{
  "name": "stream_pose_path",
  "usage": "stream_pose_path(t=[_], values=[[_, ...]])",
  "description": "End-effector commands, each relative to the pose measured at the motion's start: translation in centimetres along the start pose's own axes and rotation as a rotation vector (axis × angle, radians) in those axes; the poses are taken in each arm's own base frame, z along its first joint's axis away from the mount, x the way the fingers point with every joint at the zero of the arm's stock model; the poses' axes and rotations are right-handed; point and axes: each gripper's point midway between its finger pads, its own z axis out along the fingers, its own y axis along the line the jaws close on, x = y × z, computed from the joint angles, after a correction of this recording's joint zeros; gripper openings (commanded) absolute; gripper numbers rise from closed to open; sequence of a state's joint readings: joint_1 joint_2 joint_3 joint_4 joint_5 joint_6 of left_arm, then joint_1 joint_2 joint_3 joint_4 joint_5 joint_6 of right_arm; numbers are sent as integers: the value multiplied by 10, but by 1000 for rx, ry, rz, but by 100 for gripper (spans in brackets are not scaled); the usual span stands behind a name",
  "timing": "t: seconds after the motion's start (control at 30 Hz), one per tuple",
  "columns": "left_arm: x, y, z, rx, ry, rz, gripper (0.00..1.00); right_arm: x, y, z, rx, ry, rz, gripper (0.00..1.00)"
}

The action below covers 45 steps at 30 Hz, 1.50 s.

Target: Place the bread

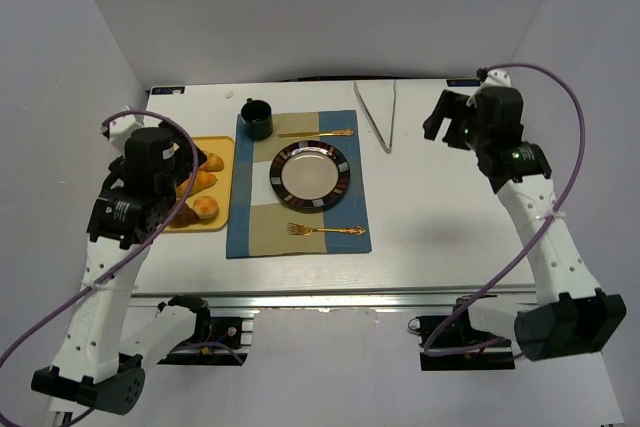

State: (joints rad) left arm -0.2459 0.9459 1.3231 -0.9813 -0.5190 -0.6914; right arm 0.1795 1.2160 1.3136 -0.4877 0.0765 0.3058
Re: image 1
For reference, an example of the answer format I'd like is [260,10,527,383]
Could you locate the blue beige placemat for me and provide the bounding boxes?
[226,110,372,259]

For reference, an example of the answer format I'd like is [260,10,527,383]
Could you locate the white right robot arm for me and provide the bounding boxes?
[422,63,627,361]

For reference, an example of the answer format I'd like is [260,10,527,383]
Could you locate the left blue logo sticker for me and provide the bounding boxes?
[150,86,185,96]

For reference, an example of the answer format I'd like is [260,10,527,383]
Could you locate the round bread bun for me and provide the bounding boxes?
[192,196,219,220]

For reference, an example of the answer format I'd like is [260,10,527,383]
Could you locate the striped orange croissant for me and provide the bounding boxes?
[176,171,217,198]

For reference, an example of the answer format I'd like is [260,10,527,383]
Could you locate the blue logo sticker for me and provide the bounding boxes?
[150,86,185,96]
[446,78,481,88]

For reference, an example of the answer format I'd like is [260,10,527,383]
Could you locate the brown chocolate croissant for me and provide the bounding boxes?
[169,204,200,229]

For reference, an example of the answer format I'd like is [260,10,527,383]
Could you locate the gold knife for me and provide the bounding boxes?
[278,129,354,138]

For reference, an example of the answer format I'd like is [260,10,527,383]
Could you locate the gold fork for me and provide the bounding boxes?
[286,222,366,236]

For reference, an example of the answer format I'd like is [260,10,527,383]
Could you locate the metal tongs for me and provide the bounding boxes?
[353,79,397,154]

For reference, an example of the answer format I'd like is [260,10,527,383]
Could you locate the dark rimmed ceramic plate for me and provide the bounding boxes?
[268,140,351,211]

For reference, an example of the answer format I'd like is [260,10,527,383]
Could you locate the yellow plastic tray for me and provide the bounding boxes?
[166,136,235,233]

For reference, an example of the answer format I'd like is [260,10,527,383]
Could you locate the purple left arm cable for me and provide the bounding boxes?
[0,110,200,427]

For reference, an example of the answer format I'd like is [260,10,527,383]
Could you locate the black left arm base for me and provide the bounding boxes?
[160,317,253,367]

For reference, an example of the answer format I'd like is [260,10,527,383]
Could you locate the dark green mug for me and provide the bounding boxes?
[240,98,273,141]

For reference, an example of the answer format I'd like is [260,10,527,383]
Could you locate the right blue logo sticker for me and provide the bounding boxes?
[446,78,481,88]

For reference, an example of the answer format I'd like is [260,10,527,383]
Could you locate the striped bread roll far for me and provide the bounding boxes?
[200,153,224,172]

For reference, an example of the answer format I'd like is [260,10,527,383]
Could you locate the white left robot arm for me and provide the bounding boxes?
[31,112,211,415]

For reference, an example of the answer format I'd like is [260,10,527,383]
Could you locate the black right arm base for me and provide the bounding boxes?
[407,312,519,372]

